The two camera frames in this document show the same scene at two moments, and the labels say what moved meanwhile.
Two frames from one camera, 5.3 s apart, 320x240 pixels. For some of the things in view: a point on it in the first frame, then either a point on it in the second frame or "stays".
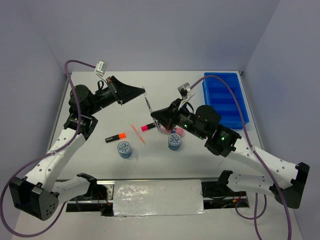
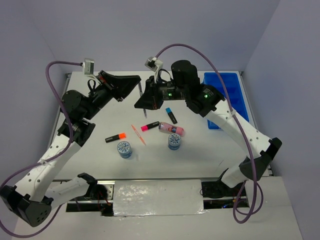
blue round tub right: [174, 141] stays
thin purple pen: [151, 111] -> [141, 92]
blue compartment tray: [218, 94] stays
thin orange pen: [139, 135] stays
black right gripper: [167, 116] -> [150, 98]
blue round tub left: [124, 149] stays
